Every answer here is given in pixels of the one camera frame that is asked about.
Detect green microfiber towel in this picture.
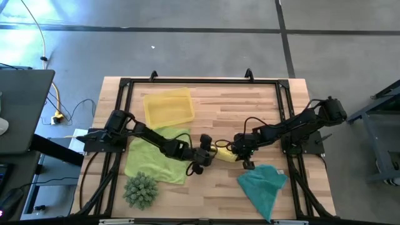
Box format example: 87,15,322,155
124,126,191,185

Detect yellow black power plug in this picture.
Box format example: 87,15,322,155
51,112,66,125

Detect yellow microfiber towel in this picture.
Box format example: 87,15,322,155
211,142,239,163

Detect black desk support beam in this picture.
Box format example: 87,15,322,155
29,134,85,166

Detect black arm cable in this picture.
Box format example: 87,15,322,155
214,117,282,151
168,132,203,178

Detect green artificial plant ball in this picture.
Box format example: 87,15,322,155
122,171,159,211

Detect black floor cable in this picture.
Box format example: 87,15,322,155
46,98,97,126

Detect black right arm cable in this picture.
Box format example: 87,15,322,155
214,117,282,151

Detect grey lower shelf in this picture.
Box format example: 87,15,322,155
20,154,83,219

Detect yellow translucent plastic basket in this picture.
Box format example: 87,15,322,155
142,87,195,129

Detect teal microfiber towel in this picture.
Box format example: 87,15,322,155
236,164,289,223

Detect black aluminium table frame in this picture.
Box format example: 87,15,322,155
71,68,337,221

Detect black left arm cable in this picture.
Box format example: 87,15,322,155
168,132,203,178

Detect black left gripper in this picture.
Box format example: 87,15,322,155
187,134,217,176

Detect yellow floor cable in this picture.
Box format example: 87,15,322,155
20,0,63,121

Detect dark grey desk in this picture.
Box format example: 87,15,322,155
0,69,56,156

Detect silver metal bracket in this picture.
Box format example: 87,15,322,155
99,218,135,225
273,219,309,225

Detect blue grey metal cart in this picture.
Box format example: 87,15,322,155
346,79,400,188

